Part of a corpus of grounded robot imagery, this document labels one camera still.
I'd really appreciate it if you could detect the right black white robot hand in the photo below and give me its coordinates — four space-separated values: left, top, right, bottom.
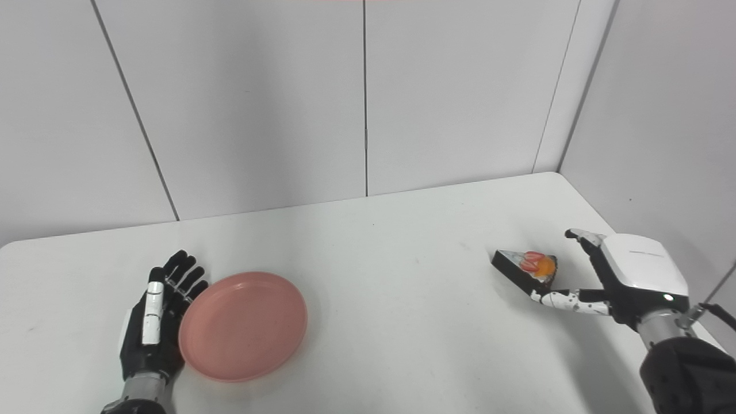
530 228 690 332

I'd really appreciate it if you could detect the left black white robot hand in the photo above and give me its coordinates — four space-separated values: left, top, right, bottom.
119 250 209 382

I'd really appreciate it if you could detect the pink round plate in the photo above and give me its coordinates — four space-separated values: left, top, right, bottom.
178 272 308 384

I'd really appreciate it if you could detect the chocolate cake slice with fruit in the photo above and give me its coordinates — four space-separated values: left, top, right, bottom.
492 250 558 296

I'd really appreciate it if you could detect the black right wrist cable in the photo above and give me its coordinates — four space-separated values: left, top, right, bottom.
678 302 736 333

